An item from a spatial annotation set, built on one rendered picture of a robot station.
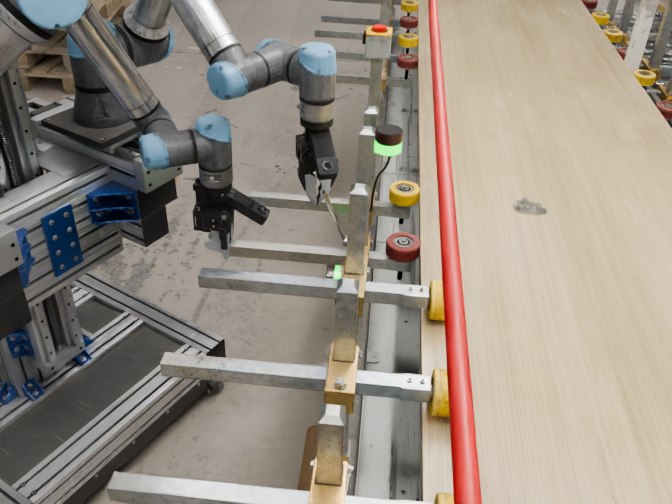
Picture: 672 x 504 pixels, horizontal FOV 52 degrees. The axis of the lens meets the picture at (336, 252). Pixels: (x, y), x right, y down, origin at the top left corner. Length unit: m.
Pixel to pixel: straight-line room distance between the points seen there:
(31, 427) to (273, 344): 0.91
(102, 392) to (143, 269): 0.93
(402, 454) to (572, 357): 0.41
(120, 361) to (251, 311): 0.66
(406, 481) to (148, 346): 1.18
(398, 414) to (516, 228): 0.53
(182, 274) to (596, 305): 1.93
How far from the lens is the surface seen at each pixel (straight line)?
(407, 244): 1.61
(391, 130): 1.51
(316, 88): 1.43
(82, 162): 1.90
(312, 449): 2.21
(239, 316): 2.78
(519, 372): 1.34
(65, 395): 2.29
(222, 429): 2.38
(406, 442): 1.55
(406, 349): 1.75
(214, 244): 1.66
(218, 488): 1.05
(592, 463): 1.24
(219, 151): 1.52
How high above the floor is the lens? 1.81
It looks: 35 degrees down
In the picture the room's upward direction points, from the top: 3 degrees clockwise
